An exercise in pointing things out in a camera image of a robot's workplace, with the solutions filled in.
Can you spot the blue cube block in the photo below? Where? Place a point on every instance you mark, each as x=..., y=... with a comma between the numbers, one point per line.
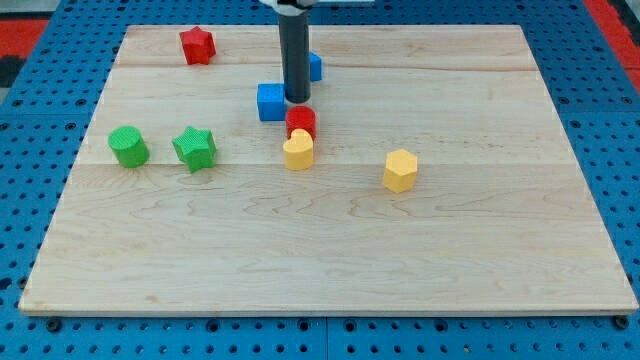
x=271, y=103

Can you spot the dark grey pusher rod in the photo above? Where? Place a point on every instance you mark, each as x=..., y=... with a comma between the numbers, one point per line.
x=294, y=44

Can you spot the blue block behind rod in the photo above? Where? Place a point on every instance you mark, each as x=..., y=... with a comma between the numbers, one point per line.
x=316, y=67

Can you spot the green cylinder block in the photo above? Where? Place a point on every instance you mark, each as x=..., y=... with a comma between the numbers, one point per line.
x=128, y=146

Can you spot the wooden board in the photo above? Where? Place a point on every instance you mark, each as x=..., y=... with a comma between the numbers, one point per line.
x=500, y=221

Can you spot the red cylinder block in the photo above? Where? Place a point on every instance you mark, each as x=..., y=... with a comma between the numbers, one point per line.
x=301, y=117

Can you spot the yellow hexagon block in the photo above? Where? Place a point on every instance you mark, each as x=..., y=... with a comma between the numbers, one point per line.
x=400, y=172

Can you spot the red star block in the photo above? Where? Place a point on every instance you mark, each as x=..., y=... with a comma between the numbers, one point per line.
x=198, y=46

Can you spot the green star block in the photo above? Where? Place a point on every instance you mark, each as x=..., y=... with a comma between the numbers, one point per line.
x=196, y=148

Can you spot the yellow heart block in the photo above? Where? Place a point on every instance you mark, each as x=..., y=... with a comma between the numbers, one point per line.
x=298, y=150

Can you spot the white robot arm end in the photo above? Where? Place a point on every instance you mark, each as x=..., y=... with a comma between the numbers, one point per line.
x=297, y=7

